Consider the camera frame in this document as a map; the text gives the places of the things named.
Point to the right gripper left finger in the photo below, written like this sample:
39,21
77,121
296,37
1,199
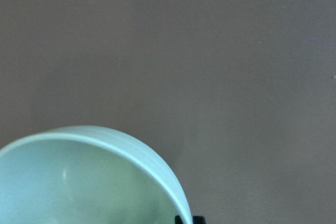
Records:
178,220

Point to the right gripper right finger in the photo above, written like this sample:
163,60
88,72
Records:
198,220

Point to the light green bowl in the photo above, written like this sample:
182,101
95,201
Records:
88,174

